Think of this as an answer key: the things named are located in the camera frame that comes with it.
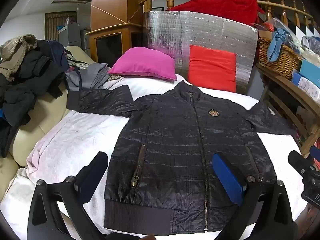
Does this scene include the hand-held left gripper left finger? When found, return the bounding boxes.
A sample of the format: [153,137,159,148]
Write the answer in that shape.
[27,151,109,240]

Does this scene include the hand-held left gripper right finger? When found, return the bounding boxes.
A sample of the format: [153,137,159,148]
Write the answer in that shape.
[211,152,294,240]

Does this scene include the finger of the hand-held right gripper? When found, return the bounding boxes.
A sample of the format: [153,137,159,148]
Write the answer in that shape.
[287,150,316,180]

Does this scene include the black padded jacket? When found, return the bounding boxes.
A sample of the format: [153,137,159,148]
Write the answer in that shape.
[66,80,300,233]

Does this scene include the pile of dark clothes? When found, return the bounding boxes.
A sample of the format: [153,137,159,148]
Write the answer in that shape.
[0,45,100,205]

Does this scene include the grey folded clothes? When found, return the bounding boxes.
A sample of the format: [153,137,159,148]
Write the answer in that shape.
[65,62,110,92]

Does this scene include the white bed blanket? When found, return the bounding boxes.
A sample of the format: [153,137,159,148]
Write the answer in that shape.
[0,74,304,240]

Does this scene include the wooden shelf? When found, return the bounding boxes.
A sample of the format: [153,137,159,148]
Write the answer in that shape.
[255,62,320,159]

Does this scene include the white patterned box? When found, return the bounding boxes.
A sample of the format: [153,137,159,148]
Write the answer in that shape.
[291,71,320,97]

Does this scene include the blue box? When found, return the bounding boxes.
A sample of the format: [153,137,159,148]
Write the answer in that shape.
[299,59,320,83]

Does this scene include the wicker basket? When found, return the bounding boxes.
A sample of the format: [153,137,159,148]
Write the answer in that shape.
[257,37,303,80]

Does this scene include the red pillow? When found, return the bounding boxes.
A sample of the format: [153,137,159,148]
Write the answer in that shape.
[186,44,237,93]

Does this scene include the blue cloth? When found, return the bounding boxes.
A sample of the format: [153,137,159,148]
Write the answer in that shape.
[266,27,297,62]

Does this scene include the pile of dark coats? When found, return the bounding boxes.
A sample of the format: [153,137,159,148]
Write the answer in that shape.
[0,34,73,158]

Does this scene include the pink pillow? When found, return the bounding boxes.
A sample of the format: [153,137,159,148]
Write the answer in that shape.
[108,47,177,81]

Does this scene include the grey refrigerator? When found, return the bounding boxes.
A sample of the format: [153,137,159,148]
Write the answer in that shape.
[58,24,88,53]

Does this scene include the silver foil insulation mat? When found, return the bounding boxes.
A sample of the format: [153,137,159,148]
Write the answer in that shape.
[142,10,259,97]

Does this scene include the red blanket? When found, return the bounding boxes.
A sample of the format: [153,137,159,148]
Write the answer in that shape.
[166,0,265,27]

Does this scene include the wooden cabinet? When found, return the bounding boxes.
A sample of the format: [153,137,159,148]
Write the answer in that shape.
[85,0,145,64]

